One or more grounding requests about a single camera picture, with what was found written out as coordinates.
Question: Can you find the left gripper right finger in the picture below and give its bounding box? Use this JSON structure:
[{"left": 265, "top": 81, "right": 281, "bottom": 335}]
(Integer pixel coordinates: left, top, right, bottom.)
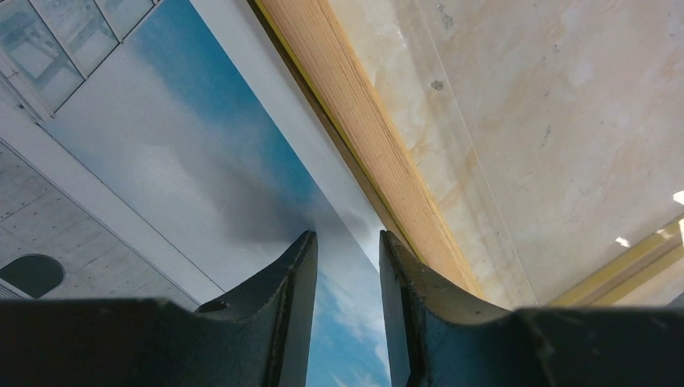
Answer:
[{"left": 380, "top": 231, "right": 516, "bottom": 386}]

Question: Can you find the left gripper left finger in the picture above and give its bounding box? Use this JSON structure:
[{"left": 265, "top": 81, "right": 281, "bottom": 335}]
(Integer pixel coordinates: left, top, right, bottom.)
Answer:
[{"left": 194, "top": 230, "right": 319, "bottom": 387}]

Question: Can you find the building photo print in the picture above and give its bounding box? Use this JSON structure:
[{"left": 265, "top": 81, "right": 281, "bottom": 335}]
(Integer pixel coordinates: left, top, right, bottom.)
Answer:
[{"left": 1, "top": 1, "right": 390, "bottom": 386}]

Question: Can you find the yellow wooden picture frame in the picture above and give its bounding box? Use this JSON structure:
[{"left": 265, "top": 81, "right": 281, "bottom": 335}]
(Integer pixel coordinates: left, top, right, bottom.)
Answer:
[{"left": 257, "top": 1, "right": 683, "bottom": 309}]

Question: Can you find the brown cardboard backing board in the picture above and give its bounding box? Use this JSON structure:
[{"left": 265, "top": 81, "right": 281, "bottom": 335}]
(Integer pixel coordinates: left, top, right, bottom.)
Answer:
[{"left": 249, "top": 1, "right": 404, "bottom": 267}]

